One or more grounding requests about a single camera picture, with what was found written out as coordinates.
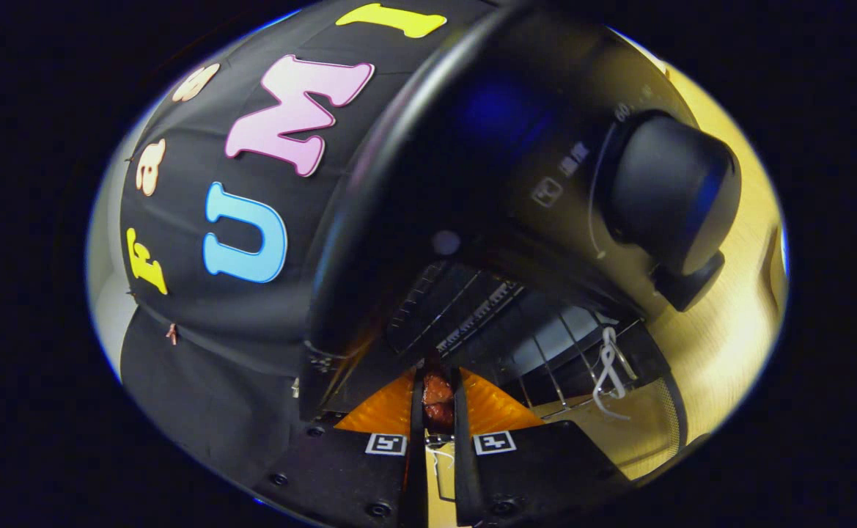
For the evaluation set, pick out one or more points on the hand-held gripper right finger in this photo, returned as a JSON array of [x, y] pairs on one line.
[[461, 411]]

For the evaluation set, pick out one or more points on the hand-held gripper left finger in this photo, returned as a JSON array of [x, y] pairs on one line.
[[417, 411]]

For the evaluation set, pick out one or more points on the red-brown meat slice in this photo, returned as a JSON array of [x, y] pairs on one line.
[[438, 392]]

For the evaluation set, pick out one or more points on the black toaster oven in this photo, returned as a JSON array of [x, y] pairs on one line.
[[472, 132]]

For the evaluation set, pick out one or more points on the black backdrop cloth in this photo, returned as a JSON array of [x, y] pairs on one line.
[[252, 337]]

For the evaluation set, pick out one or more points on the red cloth clip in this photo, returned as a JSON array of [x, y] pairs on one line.
[[172, 334]]

